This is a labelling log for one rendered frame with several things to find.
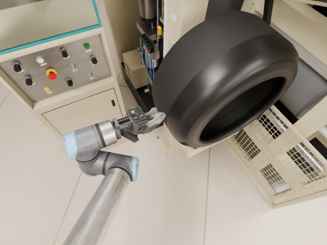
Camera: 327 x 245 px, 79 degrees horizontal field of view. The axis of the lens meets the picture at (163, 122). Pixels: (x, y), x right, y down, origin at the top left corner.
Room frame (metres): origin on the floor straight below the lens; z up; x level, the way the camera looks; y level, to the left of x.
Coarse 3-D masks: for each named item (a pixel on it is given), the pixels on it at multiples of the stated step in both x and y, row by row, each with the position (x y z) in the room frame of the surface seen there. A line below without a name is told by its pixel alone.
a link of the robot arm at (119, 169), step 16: (112, 160) 0.24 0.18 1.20; (128, 160) 0.24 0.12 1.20; (112, 176) 0.17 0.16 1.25; (128, 176) 0.18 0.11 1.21; (96, 192) 0.11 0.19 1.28; (112, 192) 0.12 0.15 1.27; (96, 208) 0.07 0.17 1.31; (112, 208) 0.07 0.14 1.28; (80, 224) 0.03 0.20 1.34; (96, 224) 0.03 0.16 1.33; (80, 240) -0.01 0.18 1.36; (96, 240) -0.01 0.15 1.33
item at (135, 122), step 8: (128, 112) 0.38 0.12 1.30; (136, 112) 0.39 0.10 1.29; (112, 120) 0.35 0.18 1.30; (120, 120) 0.35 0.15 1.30; (128, 120) 0.36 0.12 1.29; (136, 120) 0.36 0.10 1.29; (144, 120) 0.36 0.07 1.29; (120, 128) 0.33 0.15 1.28; (128, 128) 0.35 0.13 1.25; (136, 128) 0.34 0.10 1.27; (144, 128) 0.36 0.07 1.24; (120, 136) 0.31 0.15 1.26
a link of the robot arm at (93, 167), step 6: (96, 156) 0.25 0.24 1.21; (102, 156) 0.26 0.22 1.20; (78, 162) 0.23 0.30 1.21; (84, 162) 0.23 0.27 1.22; (90, 162) 0.23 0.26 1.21; (96, 162) 0.23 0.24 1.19; (102, 162) 0.23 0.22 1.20; (84, 168) 0.22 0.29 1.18; (90, 168) 0.22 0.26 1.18; (96, 168) 0.22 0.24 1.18; (90, 174) 0.21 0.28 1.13; (96, 174) 0.21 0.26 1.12; (102, 174) 0.20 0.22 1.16
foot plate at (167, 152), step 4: (156, 136) 0.93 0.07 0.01; (160, 136) 0.93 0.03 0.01; (156, 140) 0.88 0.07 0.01; (160, 140) 0.88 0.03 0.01; (160, 144) 0.84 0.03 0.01; (164, 144) 0.84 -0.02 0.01; (160, 148) 0.80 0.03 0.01; (164, 148) 0.80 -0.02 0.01; (172, 148) 0.80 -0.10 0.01; (176, 148) 0.80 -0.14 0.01; (180, 148) 0.80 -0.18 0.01; (164, 152) 0.75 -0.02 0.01; (168, 152) 0.76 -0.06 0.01; (172, 152) 0.76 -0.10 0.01; (176, 152) 0.76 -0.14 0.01; (164, 156) 0.71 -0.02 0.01; (168, 156) 0.71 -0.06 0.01
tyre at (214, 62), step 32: (192, 32) 0.63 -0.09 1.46; (224, 32) 0.59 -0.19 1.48; (256, 32) 0.59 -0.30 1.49; (160, 64) 0.62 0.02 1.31; (192, 64) 0.51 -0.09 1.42; (224, 64) 0.47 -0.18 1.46; (256, 64) 0.47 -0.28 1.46; (288, 64) 0.52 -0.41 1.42; (160, 96) 0.49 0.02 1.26; (192, 96) 0.41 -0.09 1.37; (224, 96) 0.40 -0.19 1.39; (256, 96) 0.67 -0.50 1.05; (192, 128) 0.35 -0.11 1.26; (224, 128) 0.54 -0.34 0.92
